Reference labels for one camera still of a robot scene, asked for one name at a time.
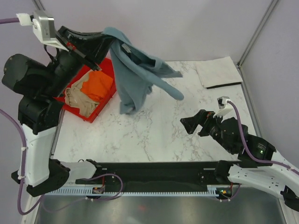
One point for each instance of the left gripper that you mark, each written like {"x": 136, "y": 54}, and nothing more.
{"x": 100, "y": 44}

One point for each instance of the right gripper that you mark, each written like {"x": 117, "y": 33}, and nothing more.
{"x": 190, "y": 122}

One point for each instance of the grey-blue t-shirt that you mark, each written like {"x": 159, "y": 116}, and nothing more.
{"x": 136, "y": 72}

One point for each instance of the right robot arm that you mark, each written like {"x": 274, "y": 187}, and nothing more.
{"x": 261, "y": 166}

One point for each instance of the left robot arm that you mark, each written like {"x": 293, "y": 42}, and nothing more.
{"x": 39, "y": 110}

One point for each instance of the orange t-shirt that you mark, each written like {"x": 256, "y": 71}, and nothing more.
{"x": 97, "y": 86}

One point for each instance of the red plastic bin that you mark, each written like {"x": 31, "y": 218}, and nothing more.
{"x": 106, "y": 67}

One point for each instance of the white folded mat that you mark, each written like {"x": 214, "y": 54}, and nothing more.
{"x": 218, "y": 73}

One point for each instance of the beige t-shirt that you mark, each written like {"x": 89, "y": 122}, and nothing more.
{"x": 75, "y": 98}

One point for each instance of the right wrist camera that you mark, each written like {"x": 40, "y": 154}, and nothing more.
{"x": 224, "y": 106}

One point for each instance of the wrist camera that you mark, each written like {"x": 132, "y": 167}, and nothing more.
{"x": 224, "y": 106}
{"x": 43, "y": 27}

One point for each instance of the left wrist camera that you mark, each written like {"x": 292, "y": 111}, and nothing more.
{"x": 43, "y": 27}

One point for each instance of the white slotted cable duct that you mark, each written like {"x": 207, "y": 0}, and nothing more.
{"x": 208, "y": 191}

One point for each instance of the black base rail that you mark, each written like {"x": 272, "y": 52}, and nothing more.
{"x": 159, "y": 175}

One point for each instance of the right aluminium frame post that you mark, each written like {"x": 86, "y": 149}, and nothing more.
{"x": 266, "y": 16}

